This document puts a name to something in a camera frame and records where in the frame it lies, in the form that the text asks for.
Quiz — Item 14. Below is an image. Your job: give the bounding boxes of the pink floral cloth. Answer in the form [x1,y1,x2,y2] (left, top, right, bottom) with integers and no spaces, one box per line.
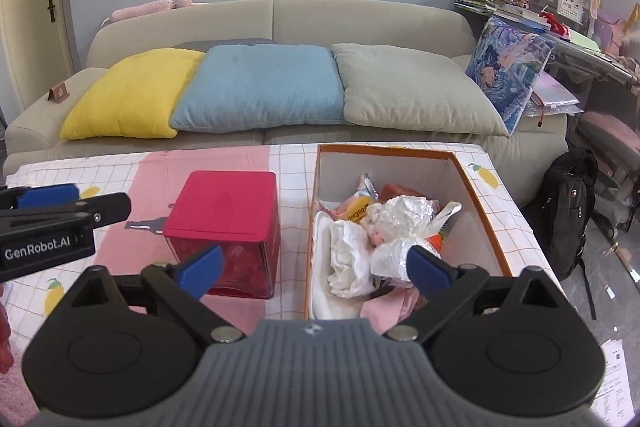
[359,218,432,323]

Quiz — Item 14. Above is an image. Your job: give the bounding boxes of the white plastic bag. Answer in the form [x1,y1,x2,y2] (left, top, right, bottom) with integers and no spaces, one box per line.
[360,202,462,257]

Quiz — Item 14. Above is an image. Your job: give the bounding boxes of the brown felt piece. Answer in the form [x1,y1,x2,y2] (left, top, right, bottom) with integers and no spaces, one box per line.
[378,184,442,211]

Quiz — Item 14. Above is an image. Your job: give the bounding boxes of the colourful snack packet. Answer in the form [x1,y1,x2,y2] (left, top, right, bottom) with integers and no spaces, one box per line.
[330,173,378,223]

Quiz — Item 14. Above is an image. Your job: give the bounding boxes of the white round cushion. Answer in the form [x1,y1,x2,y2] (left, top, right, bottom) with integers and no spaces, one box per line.
[309,211,376,320]

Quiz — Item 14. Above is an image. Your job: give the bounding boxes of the person's left hand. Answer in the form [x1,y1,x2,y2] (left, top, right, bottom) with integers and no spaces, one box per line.
[0,303,14,374]

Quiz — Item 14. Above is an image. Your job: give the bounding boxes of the pink checkered tablecloth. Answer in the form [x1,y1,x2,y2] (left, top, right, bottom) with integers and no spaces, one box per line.
[8,143,547,332]

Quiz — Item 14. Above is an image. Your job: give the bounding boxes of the red lidded box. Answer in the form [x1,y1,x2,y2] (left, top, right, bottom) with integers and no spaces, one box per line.
[162,170,281,299]

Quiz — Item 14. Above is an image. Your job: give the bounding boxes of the white orange storage box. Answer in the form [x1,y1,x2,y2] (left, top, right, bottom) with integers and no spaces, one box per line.
[305,144,512,329]

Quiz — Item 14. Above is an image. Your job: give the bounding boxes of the small brown card on sofa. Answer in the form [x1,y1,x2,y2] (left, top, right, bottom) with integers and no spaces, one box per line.
[47,81,70,104]

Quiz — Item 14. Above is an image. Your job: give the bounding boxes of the yellow pillow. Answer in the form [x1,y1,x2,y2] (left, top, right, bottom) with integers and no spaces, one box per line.
[60,49,205,141]

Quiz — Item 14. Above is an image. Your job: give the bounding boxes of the black backpack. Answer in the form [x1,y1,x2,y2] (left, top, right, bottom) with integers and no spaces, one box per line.
[522,147,598,320]

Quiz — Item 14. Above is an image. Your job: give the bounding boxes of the pink fluffy rug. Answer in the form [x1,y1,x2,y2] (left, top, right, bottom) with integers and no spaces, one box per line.
[0,351,38,426]

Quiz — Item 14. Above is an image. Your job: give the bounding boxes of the cream door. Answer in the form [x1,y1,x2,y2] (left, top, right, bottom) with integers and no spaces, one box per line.
[1,0,73,109]

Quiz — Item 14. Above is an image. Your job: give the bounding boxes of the blue pillow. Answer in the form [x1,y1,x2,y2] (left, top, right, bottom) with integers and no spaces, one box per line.
[170,44,344,134]

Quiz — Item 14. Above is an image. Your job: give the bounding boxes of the beige pillow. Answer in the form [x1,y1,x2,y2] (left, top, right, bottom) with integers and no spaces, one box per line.
[332,43,508,136]

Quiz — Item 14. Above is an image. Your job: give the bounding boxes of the pink plush on sofa back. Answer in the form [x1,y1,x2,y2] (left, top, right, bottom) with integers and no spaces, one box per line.
[101,0,198,27]

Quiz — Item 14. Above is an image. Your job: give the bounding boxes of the papers on floor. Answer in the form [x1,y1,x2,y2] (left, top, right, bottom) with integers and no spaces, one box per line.
[591,339,634,427]

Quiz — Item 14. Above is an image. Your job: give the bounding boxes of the pink desk chair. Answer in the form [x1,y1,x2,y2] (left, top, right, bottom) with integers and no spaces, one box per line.
[576,112,639,246]

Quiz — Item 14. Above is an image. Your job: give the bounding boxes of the anime print pillow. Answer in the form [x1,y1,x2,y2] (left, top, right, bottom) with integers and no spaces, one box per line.
[465,16,555,135]

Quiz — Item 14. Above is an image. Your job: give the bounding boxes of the stack of books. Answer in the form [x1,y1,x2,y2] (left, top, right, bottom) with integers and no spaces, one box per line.
[454,0,551,31]

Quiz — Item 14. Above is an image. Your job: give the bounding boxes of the cluttered desk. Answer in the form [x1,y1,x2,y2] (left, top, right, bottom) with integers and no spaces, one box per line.
[541,0,640,108]

